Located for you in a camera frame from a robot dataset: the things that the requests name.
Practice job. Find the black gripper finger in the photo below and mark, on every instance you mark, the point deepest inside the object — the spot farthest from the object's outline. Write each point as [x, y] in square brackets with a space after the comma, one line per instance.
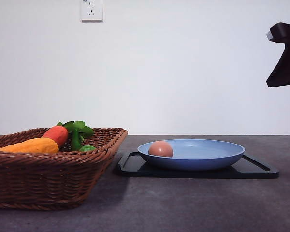
[281, 74]

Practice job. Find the blue plate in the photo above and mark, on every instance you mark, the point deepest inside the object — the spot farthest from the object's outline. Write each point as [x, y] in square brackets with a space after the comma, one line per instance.
[194, 155]

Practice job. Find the brown egg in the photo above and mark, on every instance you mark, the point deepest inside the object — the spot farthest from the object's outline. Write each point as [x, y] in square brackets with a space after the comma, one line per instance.
[160, 148]

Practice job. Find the brown wicker basket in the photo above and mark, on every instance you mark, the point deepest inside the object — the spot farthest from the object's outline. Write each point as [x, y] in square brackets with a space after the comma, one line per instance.
[54, 181]

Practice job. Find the black tray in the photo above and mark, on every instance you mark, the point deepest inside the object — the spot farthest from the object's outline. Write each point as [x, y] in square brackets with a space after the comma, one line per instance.
[133, 165]

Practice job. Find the small green toy lime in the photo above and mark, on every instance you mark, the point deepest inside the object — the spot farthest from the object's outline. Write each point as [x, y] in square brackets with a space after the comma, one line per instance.
[87, 148]

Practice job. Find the green leafy toy vegetable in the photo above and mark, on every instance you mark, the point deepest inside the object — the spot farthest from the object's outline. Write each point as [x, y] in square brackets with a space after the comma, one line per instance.
[77, 130]

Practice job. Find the red-orange toy carrot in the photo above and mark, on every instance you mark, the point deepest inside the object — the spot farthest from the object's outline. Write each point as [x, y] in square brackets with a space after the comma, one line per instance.
[57, 133]

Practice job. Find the yellow-orange toy vegetable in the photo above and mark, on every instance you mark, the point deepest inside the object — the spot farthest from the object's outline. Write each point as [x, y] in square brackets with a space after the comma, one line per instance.
[40, 145]

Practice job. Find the white wall power socket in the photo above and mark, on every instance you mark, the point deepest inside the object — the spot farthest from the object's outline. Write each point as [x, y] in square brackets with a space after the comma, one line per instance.
[92, 11]

